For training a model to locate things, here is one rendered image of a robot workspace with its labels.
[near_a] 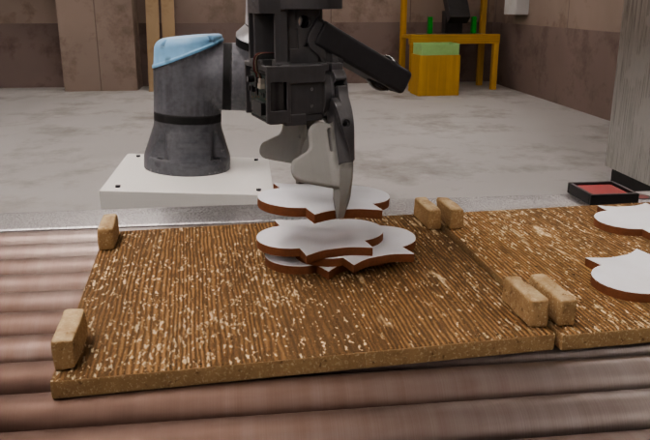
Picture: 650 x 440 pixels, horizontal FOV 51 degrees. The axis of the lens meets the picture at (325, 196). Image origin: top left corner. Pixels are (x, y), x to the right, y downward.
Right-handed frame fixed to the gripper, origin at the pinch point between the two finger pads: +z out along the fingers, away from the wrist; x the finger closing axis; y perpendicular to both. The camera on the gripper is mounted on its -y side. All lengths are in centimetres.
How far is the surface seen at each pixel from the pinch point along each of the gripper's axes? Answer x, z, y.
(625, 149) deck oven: -266, 76, -323
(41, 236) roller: -28.0, 9.8, 27.9
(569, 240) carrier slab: 3.3, 7.9, -29.9
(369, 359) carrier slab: 18.2, 8.5, 3.6
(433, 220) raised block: -6.0, 6.7, -17.0
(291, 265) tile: 0.6, 6.9, 4.0
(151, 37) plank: -919, 34, -123
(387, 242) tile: 0.6, 5.8, -7.1
